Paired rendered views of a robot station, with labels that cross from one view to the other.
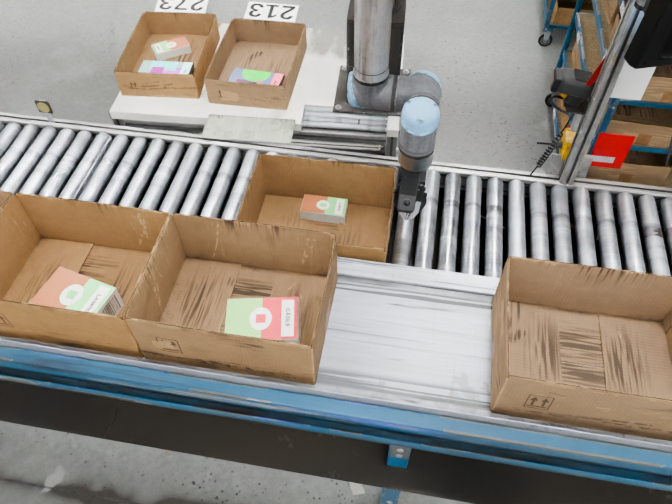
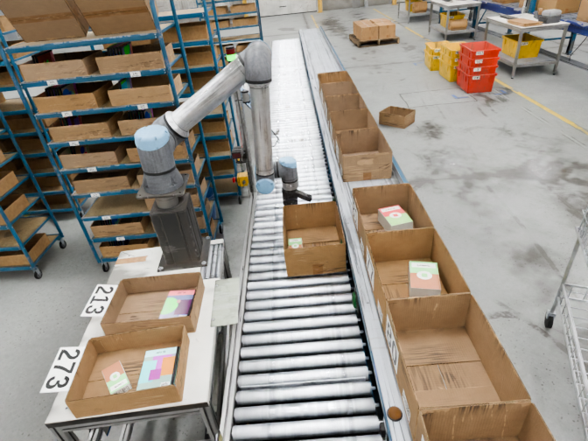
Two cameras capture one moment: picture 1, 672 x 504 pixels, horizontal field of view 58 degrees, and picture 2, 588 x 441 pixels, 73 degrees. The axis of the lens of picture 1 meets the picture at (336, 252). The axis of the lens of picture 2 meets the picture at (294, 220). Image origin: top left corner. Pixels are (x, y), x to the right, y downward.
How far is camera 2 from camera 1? 2.20 m
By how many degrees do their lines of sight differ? 69
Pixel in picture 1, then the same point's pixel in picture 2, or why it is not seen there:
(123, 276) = (392, 280)
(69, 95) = not seen: outside the picture
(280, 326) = (395, 209)
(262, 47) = (124, 318)
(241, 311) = (395, 220)
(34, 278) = not seen: hidden behind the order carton
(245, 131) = (229, 301)
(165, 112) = (207, 356)
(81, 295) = (422, 271)
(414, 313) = not seen: hidden behind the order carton
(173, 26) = (80, 385)
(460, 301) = (348, 188)
